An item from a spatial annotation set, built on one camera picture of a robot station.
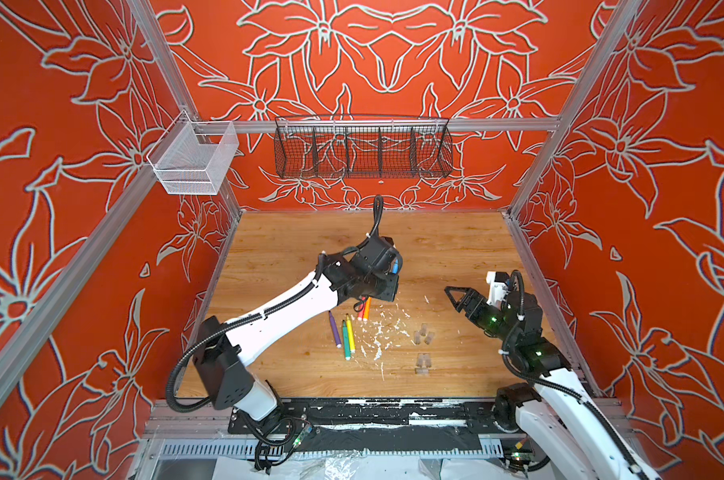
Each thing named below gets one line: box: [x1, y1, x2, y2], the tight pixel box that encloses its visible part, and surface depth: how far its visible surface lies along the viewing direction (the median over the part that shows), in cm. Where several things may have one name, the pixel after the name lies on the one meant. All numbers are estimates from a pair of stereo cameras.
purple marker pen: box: [328, 310, 342, 349], surface depth 89 cm
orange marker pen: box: [363, 296, 373, 321], surface depth 92 cm
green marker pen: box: [342, 319, 351, 361], surface depth 86 cm
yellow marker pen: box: [346, 313, 356, 354], surface depth 87 cm
